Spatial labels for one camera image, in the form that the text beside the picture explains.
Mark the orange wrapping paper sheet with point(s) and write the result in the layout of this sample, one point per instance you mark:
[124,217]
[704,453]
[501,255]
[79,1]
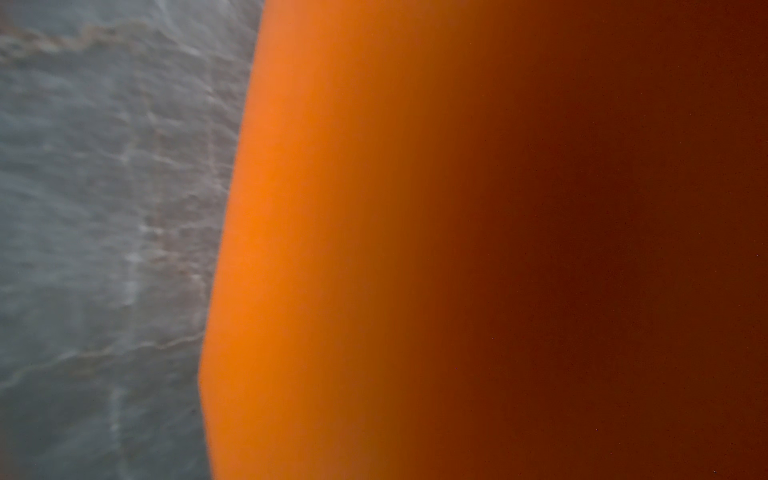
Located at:
[495,240]

